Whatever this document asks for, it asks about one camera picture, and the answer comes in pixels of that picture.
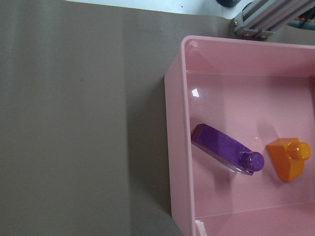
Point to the purple long block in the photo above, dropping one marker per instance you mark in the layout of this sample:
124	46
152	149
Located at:
230	152

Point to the orange single-stud block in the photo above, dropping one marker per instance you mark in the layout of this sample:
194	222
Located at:
289	156

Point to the pink plastic box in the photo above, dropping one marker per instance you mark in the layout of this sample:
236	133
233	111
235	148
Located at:
254	92

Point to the aluminium frame profile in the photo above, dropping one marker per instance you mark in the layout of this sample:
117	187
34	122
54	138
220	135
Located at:
262	18

